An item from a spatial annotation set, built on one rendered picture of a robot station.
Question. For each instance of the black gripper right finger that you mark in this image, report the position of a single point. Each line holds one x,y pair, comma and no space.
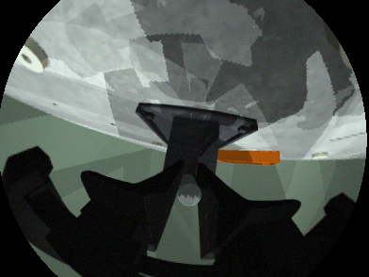
223,213

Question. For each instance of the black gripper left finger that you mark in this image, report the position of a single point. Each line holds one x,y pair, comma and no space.
149,202

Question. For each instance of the orange shallow tray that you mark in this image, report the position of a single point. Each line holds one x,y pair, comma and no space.
249,157

